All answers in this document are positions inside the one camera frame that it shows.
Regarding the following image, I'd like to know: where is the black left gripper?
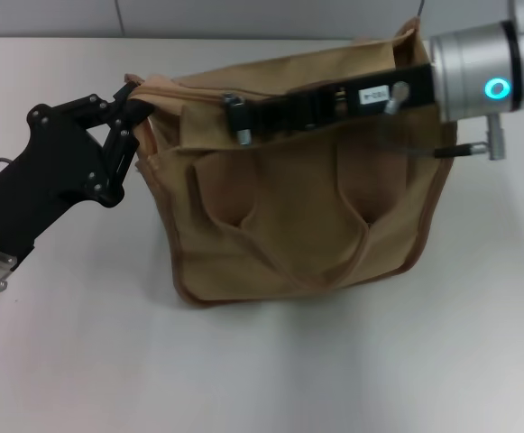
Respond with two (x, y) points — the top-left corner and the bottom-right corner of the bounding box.
(0, 82), (151, 272)

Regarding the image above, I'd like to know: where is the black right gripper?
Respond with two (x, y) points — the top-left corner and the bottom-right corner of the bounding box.
(225, 64), (437, 144)

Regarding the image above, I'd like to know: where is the silver metal zipper pull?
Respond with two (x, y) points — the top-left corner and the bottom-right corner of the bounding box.
(222, 92), (253, 146)

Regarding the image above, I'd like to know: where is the khaki canvas food bag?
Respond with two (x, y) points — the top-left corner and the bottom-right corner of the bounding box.
(124, 15), (459, 312)

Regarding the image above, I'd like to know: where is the right gripper connector cable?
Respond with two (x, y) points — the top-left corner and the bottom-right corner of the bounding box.
(382, 80), (510, 162)

